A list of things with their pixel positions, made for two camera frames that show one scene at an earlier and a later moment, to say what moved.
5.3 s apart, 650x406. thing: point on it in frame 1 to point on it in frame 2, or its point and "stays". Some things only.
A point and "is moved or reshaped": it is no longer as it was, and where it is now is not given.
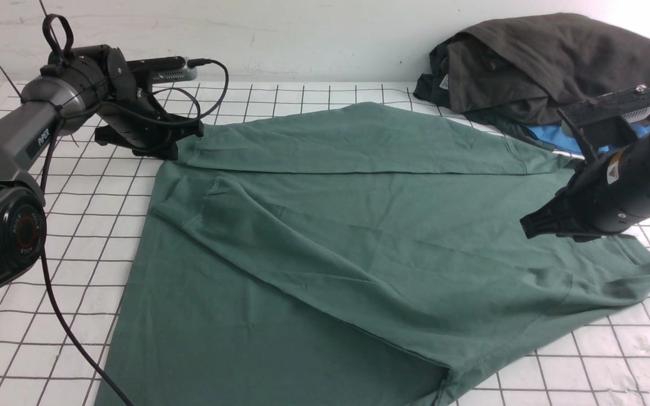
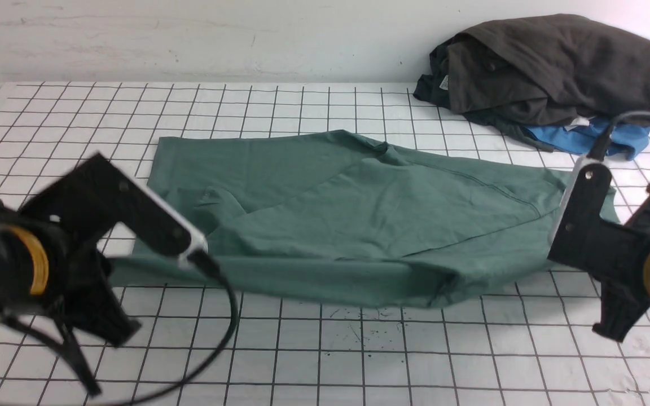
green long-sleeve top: x=352 y=255 is moved or reshaped
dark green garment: x=434 y=87 stays
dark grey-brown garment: x=525 y=69 stays
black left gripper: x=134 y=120 to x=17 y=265
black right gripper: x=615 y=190 to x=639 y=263
